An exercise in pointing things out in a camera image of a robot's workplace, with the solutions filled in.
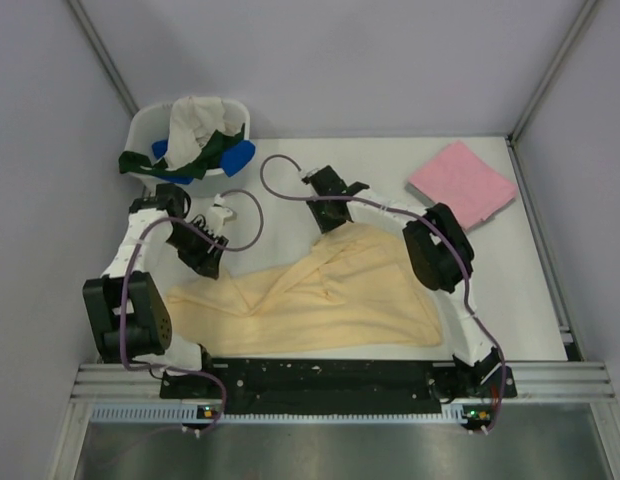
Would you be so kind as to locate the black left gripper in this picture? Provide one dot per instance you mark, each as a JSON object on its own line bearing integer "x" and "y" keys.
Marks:
{"x": 203, "y": 262}

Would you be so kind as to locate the blue t shirt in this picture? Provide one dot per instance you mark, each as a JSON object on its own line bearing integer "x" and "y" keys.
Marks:
{"x": 224, "y": 156}

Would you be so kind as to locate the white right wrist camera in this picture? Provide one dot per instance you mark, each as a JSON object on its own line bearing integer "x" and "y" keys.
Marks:
{"x": 306, "y": 176}

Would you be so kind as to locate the white laundry basket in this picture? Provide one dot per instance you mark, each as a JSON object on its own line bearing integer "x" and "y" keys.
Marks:
{"x": 151, "y": 124}

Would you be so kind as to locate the folded pink t shirt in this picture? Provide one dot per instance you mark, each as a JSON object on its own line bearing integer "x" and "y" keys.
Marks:
{"x": 460, "y": 179}

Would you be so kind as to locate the right aluminium table edge rail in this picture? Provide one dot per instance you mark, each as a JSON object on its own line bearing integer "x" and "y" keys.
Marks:
{"x": 568, "y": 332}

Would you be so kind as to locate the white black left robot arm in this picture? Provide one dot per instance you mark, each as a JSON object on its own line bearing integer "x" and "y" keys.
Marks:
{"x": 129, "y": 320}

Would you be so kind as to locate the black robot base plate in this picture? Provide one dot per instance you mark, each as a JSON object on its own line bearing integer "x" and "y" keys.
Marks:
{"x": 312, "y": 386}

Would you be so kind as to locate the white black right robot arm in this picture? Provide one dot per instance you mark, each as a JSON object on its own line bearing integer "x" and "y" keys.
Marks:
{"x": 440, "y": 257}

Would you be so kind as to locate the dark green t shirt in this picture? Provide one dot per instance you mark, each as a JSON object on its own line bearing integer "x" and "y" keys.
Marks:
{"x": 137, "y": 163}

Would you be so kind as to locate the white slotted cable duct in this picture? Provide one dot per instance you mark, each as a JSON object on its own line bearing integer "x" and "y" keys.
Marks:
{"x": 128, "y": 413}

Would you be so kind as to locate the cream yellow t shirt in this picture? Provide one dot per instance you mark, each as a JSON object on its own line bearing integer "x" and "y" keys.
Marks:
{"x": 356, "y": 287}

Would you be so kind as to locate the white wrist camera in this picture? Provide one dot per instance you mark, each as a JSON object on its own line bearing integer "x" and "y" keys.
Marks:
{"x": 215, "y": 218}
{"x": 306, "y": 176}

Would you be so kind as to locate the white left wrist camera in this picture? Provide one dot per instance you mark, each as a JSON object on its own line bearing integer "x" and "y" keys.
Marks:
{"x": 215, "y": 218}

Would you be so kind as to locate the white crumpled t shirt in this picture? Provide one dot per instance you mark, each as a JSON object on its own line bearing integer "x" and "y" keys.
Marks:
{"x": 193, "y": 121}

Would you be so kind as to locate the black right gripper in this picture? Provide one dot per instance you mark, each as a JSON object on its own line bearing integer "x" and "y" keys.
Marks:
{"x": 323, "y": 225}

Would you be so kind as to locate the right aluminium corner post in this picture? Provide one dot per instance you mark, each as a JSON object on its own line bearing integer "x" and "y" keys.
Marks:
{"x": 575, "y": 33}

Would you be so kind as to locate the left aluminium corner post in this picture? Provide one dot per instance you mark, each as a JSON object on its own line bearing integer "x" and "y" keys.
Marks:
{"x": 103, "y": 56}

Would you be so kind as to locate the aluminium corner post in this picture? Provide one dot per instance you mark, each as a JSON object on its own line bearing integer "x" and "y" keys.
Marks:
{"x": 103, "y": 56}
{"x": 575, "y": 33}

